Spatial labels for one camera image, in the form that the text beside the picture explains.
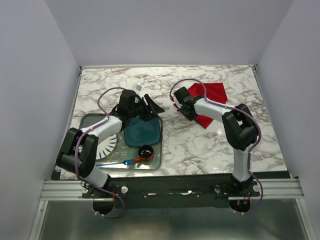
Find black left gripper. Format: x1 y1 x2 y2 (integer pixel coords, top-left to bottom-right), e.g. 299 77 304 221
129 93 165 122

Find red cloth napkin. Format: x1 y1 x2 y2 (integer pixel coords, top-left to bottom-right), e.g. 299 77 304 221
188 82 228 129

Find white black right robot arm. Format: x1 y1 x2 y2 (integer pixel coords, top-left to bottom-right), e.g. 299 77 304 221
171 93 261 196

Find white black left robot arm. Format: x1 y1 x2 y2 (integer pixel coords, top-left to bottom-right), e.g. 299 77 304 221
55 87 165 198

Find teal square plate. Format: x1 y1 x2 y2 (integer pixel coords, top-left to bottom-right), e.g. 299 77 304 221
124 117 161 147

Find brown ceramic cup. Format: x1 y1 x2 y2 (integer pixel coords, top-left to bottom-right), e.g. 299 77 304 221
135 145 155 164

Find glass rectangular tray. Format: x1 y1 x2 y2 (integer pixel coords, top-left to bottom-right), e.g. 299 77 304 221
95 117 163 171

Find white blue striped plate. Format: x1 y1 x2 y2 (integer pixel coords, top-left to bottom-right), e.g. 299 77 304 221
96 134 118 161

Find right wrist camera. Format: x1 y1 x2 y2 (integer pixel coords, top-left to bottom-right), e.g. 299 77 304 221
173 87 193 105

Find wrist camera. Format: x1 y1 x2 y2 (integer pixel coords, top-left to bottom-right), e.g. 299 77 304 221
173 87 193 105
134 85 142 92

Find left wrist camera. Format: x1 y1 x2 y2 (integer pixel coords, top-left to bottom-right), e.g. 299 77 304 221
134 85 142 92

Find blue handled utensil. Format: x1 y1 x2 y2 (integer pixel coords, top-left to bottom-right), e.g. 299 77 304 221
95 159 136 167

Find black mounting base plate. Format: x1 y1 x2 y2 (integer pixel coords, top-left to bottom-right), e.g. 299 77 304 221
82 173 260 209

